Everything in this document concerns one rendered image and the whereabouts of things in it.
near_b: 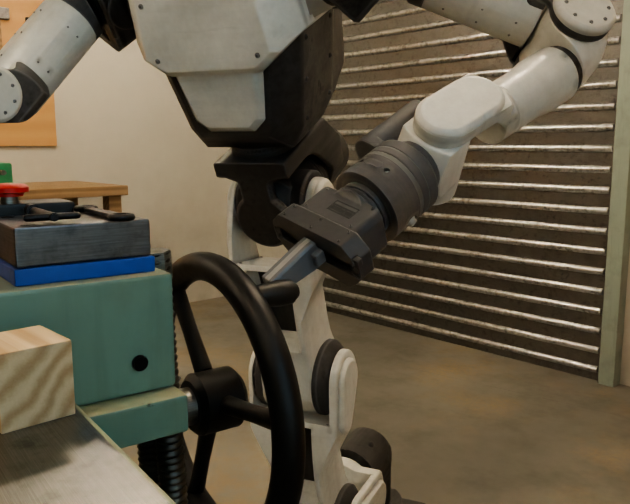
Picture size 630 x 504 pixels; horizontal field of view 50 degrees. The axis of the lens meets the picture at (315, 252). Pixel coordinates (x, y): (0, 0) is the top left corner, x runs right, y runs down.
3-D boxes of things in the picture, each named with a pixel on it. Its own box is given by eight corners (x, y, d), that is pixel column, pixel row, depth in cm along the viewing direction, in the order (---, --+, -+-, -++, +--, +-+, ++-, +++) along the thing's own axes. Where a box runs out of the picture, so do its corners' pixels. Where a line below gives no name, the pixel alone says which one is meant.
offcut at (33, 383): (76, 414, 39) (72, 339, 39) (1, 435, 37) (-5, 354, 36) (44, 393, 43) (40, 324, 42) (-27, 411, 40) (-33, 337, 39)
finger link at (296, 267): (264, 275, 64) (310, 238, 67) (273, 298, 66) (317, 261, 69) (275, 281, 63) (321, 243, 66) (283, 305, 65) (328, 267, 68)
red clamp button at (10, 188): (33, 196, 53) (33, 183, 53) (-8, 198, 51) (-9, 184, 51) (24, 194, 55) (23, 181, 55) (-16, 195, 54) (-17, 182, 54)
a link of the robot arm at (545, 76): (500, 158, 84) (595, 92, 92) (537, 107, 75) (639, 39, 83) (443, 99, 87) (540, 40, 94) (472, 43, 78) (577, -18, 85)
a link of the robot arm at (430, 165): (414, 245, 76) (474, 191, 81) (428, 181, 68) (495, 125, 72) (340, 190, 81) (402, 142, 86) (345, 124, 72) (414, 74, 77)
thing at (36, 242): (155, 271, 51) (153, 198, 50) (-2, 289, 45) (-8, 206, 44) (98, 250, 62) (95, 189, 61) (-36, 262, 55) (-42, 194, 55)
